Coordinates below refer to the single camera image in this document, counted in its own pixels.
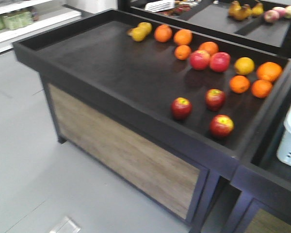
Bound red yellow apple front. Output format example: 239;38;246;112
210;115;234;138

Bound red yellow apple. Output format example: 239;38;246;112
210;115;234;138
171;97;192;120
205;89;226;111

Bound orange behind apples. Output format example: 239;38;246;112
198;41;219;56

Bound brown yellow pear three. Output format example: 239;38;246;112
251;2;264;17

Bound black wooden fruit display stand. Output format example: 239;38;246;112
14;10;291;233

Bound red yellow apple right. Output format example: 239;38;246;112
171;97;192;120

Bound red yellow apple middle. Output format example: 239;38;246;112
205;89;226;111

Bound small orange front centre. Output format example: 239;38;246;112
174;45;192;61

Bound small orange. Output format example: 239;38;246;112
174;45;192;61
251;80;273;99
229;75;250;94

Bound pinkish red apple left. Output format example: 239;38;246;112
189;50;210;70

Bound pinkish red apple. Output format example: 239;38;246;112
189;50;210;70
210;52;231;72

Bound yellow pear-apple front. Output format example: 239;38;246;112
127;27;147;42

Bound yellow pear-apple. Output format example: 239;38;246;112
137;22;152;35
127;27;147;42

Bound orange back left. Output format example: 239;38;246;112
154;24;173;43

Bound orange back centre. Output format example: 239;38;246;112
173;29;193;46

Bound yellow pear-apple rear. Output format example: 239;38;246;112
137;22;152;35

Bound pinkish red apple right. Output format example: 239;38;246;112
210;52;231;72

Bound small orange lower left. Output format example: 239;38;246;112
229;75;250;94

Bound yellow round citrus fruit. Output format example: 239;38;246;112
234;57;255;76

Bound white perforated tray lid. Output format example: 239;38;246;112
145;0;175;13

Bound small orange lower right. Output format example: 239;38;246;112
251;80;273;99

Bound large orange far right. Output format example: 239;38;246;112
256;62;283;83

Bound metal floor socket cover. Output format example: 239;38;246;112
49;216;81;233

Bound brown yellow pear one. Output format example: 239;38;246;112
228;0;241;17

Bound white supermarket shelf unit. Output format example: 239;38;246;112
0;0;82;53

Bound brown yellow pear two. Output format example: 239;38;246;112
235;4;252;21

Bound black rear display tray stand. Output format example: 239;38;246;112
117;0;291;59

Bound pale pink apple front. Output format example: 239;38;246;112
264;10;280;23

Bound pale pink apple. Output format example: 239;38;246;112
264;10;280;23
272;6;286;18
284;5;291;19

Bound right row green drink packs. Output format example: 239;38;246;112
0;8;34;30

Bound pale pink apple middle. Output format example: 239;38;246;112
272;6;286;18

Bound pale pink apple right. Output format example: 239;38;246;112
284;5;291;19

